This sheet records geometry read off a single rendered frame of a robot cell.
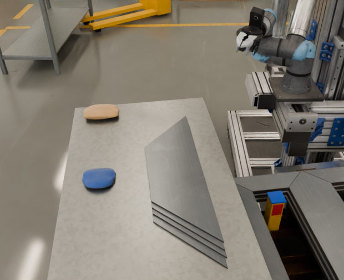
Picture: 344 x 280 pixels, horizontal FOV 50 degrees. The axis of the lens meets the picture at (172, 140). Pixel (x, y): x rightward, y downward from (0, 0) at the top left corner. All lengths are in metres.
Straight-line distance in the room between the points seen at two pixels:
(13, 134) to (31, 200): 0.94
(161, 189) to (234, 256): 0.33
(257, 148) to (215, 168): 1.52
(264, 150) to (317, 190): 1.27
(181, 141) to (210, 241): 0.48
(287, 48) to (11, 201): 2.20
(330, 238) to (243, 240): 0.42
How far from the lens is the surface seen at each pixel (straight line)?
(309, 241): 1.48
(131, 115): 1.66
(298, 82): 1.88
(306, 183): 1.64
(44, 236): 2.65
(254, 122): 3.15
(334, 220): 1.53
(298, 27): 1.59
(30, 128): 3.69
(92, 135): 1.56
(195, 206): 1.19
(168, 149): 1.41
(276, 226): 1.62
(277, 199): 1.52
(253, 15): 1.38
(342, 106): 2.05
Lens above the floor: 1.94
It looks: 37 degrees down
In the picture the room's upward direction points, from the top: 2 degrees counter-clockwise
